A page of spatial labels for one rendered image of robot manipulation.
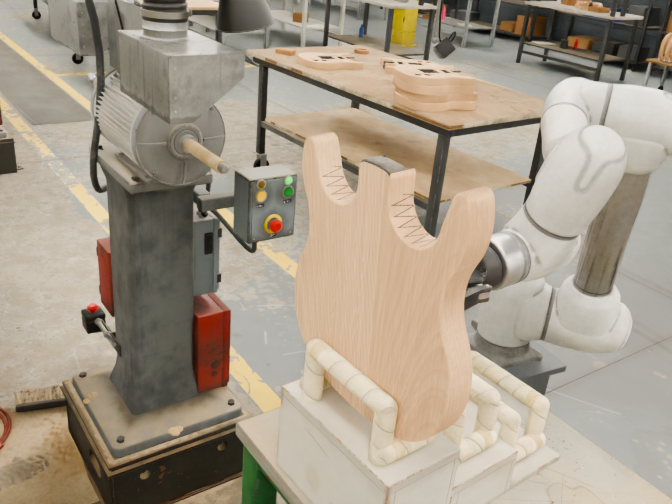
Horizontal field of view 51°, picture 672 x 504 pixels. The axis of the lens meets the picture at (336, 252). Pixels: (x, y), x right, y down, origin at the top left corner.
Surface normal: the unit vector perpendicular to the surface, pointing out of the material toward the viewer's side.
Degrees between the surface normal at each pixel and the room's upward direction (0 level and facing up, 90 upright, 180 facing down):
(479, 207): 76
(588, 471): 0
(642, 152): 108
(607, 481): 0
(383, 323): 92
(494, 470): 90
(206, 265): 90
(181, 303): 90
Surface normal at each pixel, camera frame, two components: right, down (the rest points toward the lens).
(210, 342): 0.57, 0.40
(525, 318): -0.29, 0.35
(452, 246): -0.79, 0.24
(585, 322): -0.30, 0.54
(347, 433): 0.08, -0.90
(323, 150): 0.59, 0.06
